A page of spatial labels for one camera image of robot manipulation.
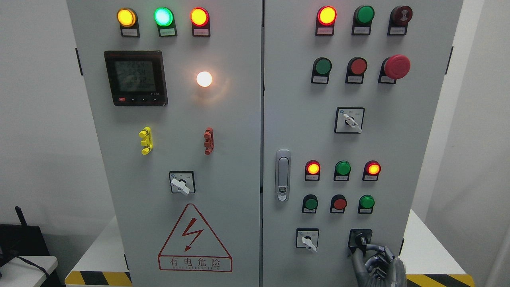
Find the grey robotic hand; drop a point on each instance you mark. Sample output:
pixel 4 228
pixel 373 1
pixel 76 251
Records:
pixel 384 269

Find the black rotary knob switch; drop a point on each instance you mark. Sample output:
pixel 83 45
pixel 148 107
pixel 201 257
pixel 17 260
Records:
pixel 359 239

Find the white platform with hazard stripes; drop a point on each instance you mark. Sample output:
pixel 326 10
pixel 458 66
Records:
pixel 427 262

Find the green light lower right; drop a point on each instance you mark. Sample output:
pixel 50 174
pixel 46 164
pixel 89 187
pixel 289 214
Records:
pixel 366 204

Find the red push button lower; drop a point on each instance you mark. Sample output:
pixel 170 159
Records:
pixel 338 204

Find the red push button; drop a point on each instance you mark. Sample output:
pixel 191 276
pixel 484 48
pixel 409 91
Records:
pixel 338 204
pixel 355 70

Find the green push button lower left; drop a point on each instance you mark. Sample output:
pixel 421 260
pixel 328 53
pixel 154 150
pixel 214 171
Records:
pixel 309 204

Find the green push button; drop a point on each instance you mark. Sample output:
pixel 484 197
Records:
pixel 321 70
pixel 309 204

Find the red indicator light middle right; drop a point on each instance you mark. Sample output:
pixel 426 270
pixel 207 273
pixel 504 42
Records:
pixel 371 171

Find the green indicator light middle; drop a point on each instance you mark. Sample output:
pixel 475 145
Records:
pixel 342 171

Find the red lit light middle left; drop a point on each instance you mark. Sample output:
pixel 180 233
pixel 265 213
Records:
pixel 312 171

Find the grey electrical control cabinet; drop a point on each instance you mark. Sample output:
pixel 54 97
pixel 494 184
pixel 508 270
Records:
pixel 261 54

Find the red high voltage warning sticker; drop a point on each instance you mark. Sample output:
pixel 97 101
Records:
pixel 193 246

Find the red emergency stop mushroom button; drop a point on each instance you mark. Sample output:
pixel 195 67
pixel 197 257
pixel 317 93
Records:
pixel 394 68

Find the red push button upper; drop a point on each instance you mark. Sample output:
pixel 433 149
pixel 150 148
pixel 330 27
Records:
pixel 355 70

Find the green push button upper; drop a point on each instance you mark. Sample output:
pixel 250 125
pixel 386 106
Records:
pixel 321 70

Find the red terminal connector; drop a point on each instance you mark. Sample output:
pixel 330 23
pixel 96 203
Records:
pixel 208 141

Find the dark red buzzer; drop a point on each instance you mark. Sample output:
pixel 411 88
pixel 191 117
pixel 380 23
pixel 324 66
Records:
pixel 400 16

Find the green indicator light top right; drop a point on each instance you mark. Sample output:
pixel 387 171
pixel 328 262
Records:
pixel 362 20

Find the red lit light right door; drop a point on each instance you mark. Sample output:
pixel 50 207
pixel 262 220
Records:
pixel 325 21

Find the white glowing lamp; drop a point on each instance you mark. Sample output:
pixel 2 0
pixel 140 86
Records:
pixel 204 79

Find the yellow terminal connector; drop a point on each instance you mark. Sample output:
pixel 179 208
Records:
pixel 146 140

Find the red-rimmed lit indicator light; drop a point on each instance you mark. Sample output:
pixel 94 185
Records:
pixel 200 20

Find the black digital power meter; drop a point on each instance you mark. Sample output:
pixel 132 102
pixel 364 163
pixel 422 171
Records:
pixel 137 78

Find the green lit indicator light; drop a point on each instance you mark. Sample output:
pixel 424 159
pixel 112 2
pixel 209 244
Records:
pixel 165 20

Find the yellow indicator light top left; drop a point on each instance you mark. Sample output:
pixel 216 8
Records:
pixel 128 21

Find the white side table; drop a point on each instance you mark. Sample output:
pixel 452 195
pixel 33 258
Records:
pixel 16 273

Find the lower white selector switch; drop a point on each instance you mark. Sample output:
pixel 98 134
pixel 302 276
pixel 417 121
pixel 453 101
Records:
pixel 307 238

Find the silver door latch handle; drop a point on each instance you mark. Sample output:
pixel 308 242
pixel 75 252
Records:
pixel 282 174

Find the upper right selector switch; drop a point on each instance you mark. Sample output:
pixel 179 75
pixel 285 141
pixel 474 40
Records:
pixel 349 120

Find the left door selector switch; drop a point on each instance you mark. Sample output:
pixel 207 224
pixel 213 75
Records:
pixel 182 182

